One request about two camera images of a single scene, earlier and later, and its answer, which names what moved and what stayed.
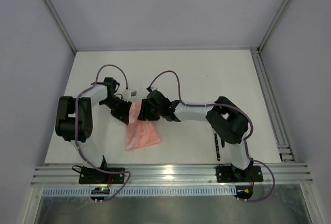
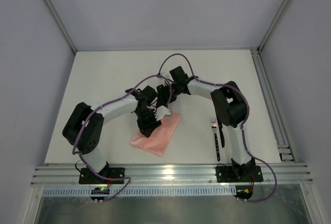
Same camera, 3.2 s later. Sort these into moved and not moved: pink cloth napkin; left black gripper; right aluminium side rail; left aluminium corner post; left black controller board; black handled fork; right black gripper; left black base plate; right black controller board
Moved: pink cloth napkin; right black gripper; left black gripper
Not moved: left black controller board; right black controller board; black handled fork; left black base plate; left aluminium corner post; right aluminium side rail
